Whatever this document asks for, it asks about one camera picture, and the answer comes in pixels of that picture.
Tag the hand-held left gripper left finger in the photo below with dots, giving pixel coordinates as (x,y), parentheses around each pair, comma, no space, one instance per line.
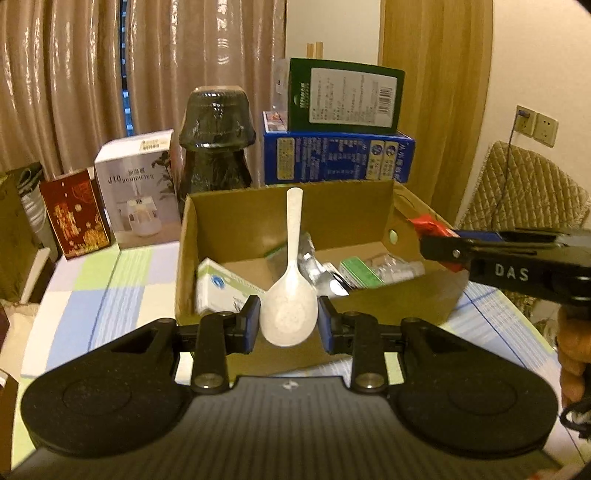
(253,323)

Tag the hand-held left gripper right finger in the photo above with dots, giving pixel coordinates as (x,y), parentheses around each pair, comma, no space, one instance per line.
(324,327)

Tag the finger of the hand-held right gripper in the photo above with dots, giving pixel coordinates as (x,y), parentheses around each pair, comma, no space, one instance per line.
(480,236)
(443,253)

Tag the white plastic spoon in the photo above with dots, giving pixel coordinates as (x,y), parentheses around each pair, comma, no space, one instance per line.
(291,309)

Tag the clear plastic case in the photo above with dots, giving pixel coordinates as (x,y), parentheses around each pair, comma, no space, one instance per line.
(399,267)

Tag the white green-striped medicine box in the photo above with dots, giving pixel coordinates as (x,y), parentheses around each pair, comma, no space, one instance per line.
(221,286)

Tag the silver foil bag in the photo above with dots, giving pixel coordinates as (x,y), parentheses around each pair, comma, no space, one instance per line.
(318,272)

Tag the green medicine box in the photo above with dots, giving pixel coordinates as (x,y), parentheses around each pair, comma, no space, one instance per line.
(360,272)

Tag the cardboard box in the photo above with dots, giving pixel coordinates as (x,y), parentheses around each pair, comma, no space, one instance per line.
(240,230)

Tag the person's right hand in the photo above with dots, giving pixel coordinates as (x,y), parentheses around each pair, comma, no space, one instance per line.
(575,350)

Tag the quilted chair cover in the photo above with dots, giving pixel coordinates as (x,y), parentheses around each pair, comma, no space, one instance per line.
(531,194)

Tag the large blue carton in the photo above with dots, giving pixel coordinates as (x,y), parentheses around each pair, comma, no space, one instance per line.
(337,157)

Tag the yellow-brown curtain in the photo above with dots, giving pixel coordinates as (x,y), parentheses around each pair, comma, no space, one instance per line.
(434,92)

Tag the white humidifier box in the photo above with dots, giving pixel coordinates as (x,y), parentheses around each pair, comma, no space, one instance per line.
(134,194)

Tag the dark green carton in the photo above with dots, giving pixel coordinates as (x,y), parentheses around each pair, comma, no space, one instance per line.
(346,97)

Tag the dark glass jar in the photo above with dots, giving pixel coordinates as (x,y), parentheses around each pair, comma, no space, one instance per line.
(214,138)

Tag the red gift box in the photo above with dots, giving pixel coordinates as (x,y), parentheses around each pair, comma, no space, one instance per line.
(76,217)

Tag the wooden sticks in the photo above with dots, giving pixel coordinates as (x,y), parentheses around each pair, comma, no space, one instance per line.
(316,50)

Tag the brown cardboard carton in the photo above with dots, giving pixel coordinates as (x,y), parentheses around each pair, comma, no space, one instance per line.
(14,235)

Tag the beige sheer curtain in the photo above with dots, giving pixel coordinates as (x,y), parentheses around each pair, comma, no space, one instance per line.
(161,55)

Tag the white wall socket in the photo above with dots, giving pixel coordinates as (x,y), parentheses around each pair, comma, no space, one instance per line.
(526,121)
(545,130)

